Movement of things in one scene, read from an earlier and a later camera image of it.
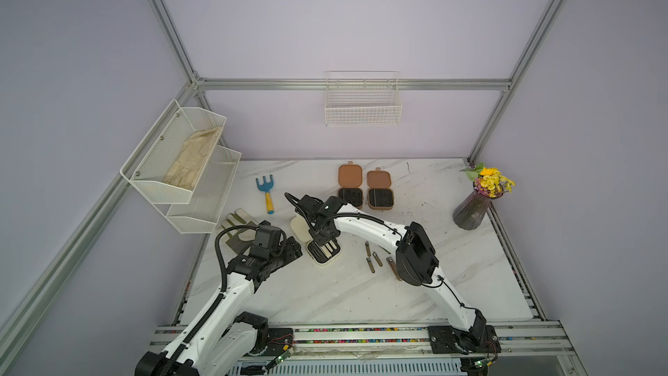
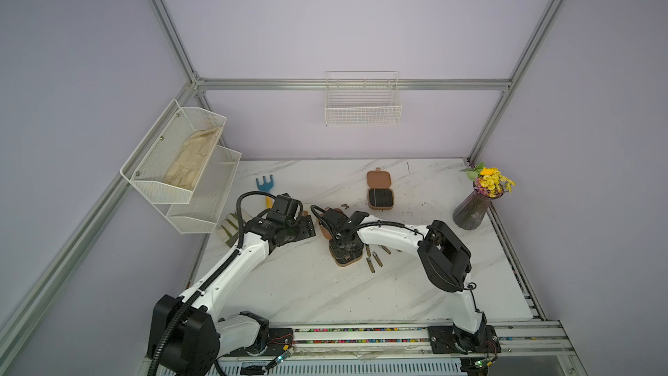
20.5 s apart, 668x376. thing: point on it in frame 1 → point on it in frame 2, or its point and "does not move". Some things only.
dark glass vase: [470, 211] does not move
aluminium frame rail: [352, 83] does not move
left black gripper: [291, 250] → [304, 226]
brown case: [350, 180] → [341, 256]
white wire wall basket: [362, 98] does not move
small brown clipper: [370, 265] does not move
